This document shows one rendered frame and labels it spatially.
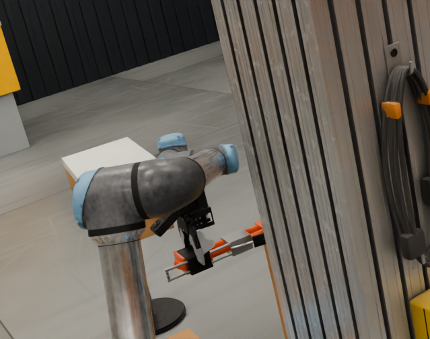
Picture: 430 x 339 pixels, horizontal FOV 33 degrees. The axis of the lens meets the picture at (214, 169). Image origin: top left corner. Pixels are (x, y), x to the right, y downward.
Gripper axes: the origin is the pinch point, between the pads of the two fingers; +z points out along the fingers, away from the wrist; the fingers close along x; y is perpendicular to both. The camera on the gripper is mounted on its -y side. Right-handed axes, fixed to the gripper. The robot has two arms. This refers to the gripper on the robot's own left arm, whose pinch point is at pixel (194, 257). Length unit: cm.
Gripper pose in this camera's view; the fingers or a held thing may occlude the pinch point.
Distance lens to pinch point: 202.7
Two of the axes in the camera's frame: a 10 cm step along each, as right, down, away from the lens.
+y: 8.8, -3.3, 3.4
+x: -4.2, -2.0, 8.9
